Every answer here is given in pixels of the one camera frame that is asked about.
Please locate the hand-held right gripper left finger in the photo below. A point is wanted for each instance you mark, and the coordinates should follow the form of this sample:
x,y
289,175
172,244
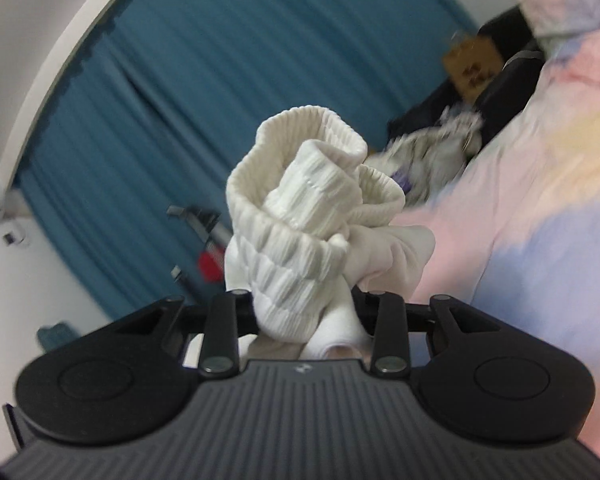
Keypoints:
x,y
227,320

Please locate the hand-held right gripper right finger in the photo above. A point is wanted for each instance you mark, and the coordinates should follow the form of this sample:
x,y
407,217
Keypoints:
x,y
390,320

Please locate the white ribbed sock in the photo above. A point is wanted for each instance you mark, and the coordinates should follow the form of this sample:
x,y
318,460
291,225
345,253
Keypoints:
x,y
280,270
320,185

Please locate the red cloth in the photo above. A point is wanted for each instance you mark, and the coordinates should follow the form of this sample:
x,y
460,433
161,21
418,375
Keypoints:
x,y
211,266

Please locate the white drying rack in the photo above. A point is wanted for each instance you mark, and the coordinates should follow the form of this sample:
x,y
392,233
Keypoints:
x,y
200,220

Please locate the white garment with purple print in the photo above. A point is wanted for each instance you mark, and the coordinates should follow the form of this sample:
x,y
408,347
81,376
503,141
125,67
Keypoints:
x,y
401,181

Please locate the teal cloth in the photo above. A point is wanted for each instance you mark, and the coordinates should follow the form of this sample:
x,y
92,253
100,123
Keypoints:
x,y
57,337

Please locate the grey white patterned garment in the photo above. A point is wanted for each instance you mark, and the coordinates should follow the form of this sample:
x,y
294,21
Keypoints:
x,y
440,150

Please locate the pastel rainbow blanket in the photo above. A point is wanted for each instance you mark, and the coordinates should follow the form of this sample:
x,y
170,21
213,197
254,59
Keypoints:
x,y
530,185

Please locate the dark clothing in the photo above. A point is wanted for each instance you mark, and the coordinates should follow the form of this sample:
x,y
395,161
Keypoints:
x,y
430,105

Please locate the black bag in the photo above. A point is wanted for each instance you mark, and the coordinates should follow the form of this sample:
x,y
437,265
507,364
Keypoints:
x,y
510,90

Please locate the brown paper bag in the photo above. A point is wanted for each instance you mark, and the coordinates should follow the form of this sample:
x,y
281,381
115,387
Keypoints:
x,y
472,67

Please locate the wall socket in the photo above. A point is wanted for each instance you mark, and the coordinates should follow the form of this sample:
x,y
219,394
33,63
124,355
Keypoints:
x,y
15,237

